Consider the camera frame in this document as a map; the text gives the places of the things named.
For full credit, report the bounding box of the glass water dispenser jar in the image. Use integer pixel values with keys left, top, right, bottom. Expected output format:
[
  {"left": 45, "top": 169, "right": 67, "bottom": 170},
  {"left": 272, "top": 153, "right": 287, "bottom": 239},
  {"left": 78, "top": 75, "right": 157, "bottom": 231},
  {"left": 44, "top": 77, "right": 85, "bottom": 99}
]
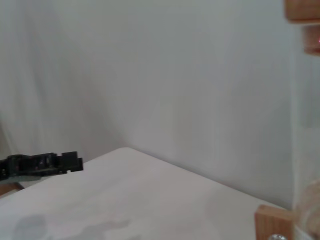
[{"left": 292, "top": 22, "right": 320, "bottom": 240}]

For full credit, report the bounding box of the wooden dispenser stand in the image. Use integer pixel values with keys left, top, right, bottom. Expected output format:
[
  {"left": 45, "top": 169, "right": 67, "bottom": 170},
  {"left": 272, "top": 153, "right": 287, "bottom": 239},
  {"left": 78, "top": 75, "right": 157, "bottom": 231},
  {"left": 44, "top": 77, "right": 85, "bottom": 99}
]
[{"left": 254, "top": 204, "right": 295, "bottom": 240}]

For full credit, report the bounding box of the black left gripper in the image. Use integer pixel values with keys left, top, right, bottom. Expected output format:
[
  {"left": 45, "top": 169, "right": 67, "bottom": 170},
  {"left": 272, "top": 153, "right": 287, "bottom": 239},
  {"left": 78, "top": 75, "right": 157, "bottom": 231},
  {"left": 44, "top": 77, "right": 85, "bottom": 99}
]
[{"left": 0, "top": 150, "right": 85, "bottom": 181}]

